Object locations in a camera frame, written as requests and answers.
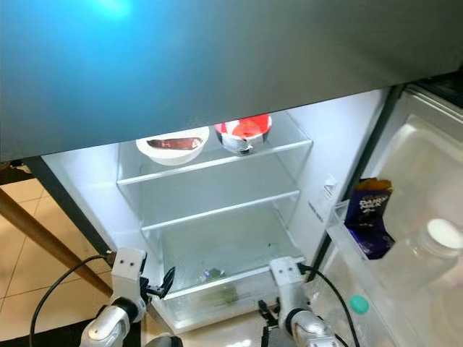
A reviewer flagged glass fridge shelf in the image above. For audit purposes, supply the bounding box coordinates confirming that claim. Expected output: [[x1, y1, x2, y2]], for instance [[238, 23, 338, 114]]
[[116, 114, 313, 185], [140, 190, 301, 232]]

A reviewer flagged grey fridge lower door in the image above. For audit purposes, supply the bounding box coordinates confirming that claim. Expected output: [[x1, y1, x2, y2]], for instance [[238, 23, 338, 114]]
[[304, 83, 463, 347]]

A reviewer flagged steel grey fridge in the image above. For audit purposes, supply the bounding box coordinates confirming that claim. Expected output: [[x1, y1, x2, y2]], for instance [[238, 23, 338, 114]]
[[0, 0, 463, 333]]

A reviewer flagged clear crisper drawer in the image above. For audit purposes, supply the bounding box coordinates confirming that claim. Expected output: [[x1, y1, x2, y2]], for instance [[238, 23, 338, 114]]
[[156, 253, 306, 330]]

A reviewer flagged green vegetable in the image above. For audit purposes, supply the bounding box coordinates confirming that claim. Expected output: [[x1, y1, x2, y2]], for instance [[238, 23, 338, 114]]
[[199, 269, 243, 308]]

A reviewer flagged teal capped clear bottle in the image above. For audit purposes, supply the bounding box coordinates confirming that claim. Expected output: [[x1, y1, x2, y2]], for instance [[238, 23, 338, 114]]
[[346, 295, 381, 344]]

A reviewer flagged white bowl with brown food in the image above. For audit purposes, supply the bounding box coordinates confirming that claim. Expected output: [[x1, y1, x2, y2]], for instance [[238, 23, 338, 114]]
[[136, 127, 211, 166]]

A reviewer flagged dark blue chocolate pouch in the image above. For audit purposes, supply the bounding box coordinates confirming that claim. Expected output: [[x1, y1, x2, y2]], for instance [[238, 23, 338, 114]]
[[344, 178, 395, 260]]

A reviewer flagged light wooden table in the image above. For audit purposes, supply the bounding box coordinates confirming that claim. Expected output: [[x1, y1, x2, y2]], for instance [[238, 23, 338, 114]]
[[0, 163, 102, 290]]

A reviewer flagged white capped plastic bottle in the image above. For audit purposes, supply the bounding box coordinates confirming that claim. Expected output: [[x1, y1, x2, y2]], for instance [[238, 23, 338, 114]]
[[380, 218, 463, 297]]

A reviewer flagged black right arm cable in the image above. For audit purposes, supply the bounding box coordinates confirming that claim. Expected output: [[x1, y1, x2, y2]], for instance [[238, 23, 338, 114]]
[[298, 264, 362, 347]]

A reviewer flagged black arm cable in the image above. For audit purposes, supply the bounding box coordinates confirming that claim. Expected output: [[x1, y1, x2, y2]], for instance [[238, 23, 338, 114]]
[[30, 253, 116, 347], [298, 264, 362, 347]]

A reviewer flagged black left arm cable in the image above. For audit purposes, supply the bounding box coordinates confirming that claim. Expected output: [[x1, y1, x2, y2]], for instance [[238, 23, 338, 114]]
[[30, 253, 116, 347]]

